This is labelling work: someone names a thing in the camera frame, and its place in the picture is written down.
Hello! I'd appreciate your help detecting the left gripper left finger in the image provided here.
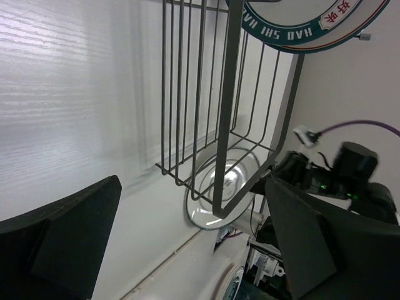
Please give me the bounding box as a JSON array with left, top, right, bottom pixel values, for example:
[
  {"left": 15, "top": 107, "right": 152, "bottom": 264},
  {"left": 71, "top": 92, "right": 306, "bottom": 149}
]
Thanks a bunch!
[{"left": 1, "top": 175, "right": 122, "bottom": 299}]

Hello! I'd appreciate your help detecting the black rimmed white plate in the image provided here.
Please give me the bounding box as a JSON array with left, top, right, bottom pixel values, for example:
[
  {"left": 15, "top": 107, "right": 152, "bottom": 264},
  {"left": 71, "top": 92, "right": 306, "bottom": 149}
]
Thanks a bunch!
[{"left": 185, "top": 147, "right": 260, "bottom": 231}]

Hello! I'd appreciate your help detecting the green rimmed white plate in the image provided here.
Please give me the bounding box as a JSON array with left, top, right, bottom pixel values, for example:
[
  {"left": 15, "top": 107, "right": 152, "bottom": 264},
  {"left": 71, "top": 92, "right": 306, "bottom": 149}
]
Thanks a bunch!
[{"left": 242, "top": 1, "right": 389, "bottom": 54}]

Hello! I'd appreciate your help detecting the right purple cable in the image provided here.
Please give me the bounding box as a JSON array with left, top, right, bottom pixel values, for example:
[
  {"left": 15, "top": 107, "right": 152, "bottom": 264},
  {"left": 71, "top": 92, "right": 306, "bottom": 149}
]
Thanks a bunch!
[{"left": 318, "top": 120, "right": 400, "bottom": 138}]

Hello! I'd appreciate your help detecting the grey wire dish rack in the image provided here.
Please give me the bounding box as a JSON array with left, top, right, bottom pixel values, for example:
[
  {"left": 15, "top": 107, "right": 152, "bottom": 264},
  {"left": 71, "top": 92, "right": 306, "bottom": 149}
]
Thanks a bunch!
[{"left": 158, "top": 1, "right": 299, "bottom": 219}]

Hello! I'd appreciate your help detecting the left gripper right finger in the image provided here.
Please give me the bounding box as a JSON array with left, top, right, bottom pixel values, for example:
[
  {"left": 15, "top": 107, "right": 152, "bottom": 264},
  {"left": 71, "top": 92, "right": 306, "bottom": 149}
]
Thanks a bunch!
[{"left": 265, "top": 177, "right": 399, "bottom": 299}]

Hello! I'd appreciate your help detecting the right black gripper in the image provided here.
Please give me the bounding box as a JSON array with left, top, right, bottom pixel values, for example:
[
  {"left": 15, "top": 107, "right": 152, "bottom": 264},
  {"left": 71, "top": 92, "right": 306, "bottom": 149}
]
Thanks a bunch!
[{"left": 250, "top": 151, "right": 338, "bottom": 196}]

